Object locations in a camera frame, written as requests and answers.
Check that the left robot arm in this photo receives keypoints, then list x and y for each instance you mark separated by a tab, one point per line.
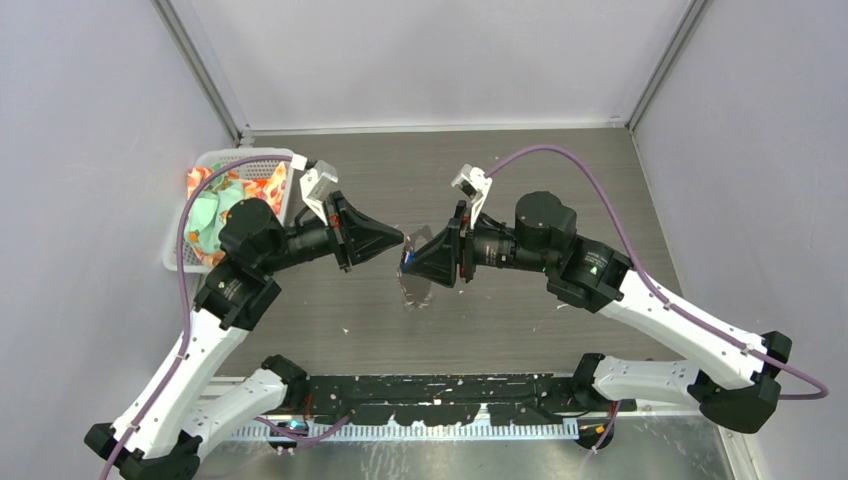
166	432

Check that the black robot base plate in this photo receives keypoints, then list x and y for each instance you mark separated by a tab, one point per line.
443	400

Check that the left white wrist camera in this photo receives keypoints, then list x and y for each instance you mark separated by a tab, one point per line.
318	180

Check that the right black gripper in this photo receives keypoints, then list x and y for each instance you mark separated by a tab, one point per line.
437	260

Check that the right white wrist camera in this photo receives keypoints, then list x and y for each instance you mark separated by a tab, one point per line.
474	183

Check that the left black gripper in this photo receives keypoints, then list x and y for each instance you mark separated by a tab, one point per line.
355	233

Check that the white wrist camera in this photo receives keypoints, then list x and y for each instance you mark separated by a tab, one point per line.
474	183
318	180

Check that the blue key tag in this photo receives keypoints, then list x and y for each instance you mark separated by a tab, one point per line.
407	256

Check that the colourful patterned cloth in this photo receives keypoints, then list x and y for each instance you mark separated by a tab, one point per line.
208	215

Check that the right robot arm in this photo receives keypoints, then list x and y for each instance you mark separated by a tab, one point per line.
728	374

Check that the aluminium frame rail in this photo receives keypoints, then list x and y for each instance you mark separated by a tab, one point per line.
266	391

